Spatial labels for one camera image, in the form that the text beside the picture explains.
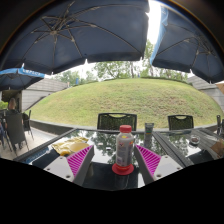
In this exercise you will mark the navy umbrella with blue edge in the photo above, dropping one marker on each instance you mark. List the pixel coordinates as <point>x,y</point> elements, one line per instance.
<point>190,43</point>

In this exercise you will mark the person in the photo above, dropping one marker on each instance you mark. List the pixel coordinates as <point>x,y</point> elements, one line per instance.
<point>12,104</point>

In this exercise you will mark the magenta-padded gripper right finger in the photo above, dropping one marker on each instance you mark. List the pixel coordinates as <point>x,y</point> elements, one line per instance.
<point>148,160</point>

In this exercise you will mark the row of green trees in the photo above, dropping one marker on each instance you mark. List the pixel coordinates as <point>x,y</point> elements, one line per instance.
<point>113,68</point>

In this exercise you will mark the brown paper bag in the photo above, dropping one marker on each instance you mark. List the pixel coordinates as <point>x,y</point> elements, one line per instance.
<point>218,148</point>

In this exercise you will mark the navy umbrella with white lettering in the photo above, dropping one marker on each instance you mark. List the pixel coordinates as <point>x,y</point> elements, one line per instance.
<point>18,78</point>

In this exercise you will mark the yellow crinkled snack packet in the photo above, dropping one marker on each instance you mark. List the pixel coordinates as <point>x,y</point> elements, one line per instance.
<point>70,146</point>

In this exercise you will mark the large navy patio umbrella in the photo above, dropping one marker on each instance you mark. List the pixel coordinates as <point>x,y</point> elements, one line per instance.
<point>80,33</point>

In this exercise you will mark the small glass ashtray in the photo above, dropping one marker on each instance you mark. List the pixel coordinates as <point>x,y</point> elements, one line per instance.
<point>195,139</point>

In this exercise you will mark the grey tube with coloured label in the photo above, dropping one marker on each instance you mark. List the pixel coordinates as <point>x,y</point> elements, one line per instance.
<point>149,128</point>

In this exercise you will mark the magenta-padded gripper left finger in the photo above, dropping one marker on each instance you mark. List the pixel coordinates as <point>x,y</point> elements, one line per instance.
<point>79,161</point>

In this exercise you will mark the clear bottle with red cap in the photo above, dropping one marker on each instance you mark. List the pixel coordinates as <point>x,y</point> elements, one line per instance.
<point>124,146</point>

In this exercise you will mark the dark wicker patio chair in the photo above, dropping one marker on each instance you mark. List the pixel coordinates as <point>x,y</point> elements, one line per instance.
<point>15,128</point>
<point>219,124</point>
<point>28,121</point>

